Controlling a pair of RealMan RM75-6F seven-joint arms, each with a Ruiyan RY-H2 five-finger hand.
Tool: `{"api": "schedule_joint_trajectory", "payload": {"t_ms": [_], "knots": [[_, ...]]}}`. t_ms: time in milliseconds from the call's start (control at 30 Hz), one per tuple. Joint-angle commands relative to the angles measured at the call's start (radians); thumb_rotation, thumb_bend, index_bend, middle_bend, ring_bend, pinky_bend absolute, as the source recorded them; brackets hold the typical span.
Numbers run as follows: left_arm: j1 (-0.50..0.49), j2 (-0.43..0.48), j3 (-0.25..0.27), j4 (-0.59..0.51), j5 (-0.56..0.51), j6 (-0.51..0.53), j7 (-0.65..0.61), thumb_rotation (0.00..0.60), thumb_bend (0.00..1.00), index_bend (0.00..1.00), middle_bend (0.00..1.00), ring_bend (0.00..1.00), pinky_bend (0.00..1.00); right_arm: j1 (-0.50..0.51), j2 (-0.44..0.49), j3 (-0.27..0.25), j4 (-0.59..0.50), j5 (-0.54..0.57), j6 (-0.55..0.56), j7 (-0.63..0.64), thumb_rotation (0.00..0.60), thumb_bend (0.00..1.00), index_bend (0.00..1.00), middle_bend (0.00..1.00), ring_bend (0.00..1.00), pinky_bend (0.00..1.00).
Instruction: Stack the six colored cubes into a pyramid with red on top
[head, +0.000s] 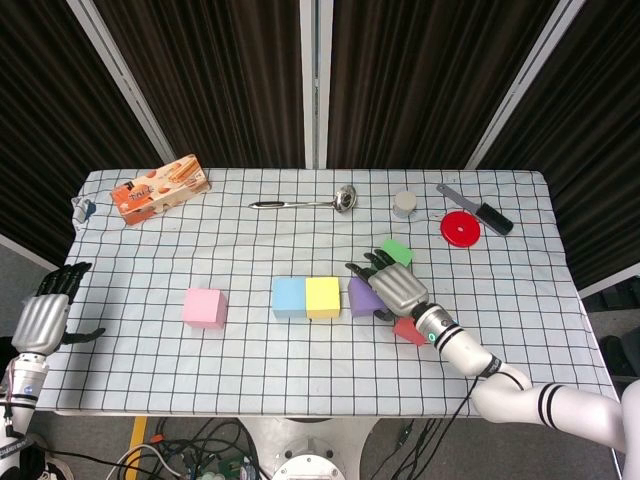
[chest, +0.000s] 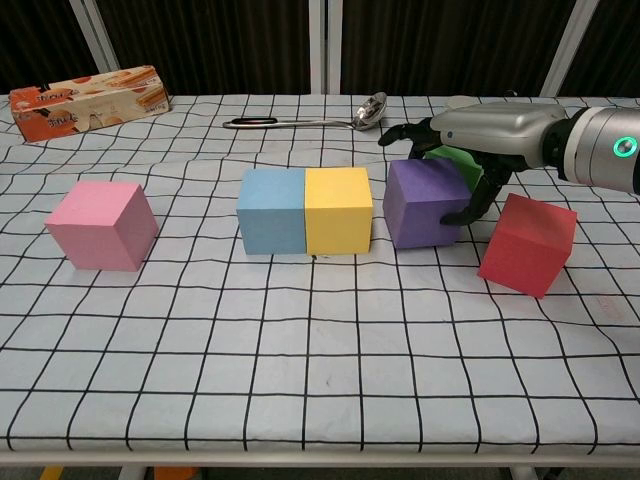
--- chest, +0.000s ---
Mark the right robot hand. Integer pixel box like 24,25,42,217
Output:
377,102,569,226

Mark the green foam cube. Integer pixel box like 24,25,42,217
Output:
427,145,484,194

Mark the purple foam cube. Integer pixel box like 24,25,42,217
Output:
382,158,474,250

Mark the blue foam cube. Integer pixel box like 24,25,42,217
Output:
236,167,307,256

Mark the pink foam cube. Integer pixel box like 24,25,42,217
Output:
43,180,159,273

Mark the red foam cube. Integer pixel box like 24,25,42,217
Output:
477,192,578,300

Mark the yellow foam cube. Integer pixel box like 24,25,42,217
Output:
303,166,374,256

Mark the black pleated curtain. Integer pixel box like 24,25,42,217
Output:
0,0,99,96
94,0,312,96
339,0,574,97
557,0,640,99

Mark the steel ladle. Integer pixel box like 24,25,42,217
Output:
222,91,389,132

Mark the white black-grid tablecloth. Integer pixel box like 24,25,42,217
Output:
0,92,640,456

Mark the orange biscuit box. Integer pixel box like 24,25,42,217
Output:
8,64,174,144

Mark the orange object under table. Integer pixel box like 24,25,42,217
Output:
153,466,199,480

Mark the grey table edge rail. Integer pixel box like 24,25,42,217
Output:
0,446,640,470

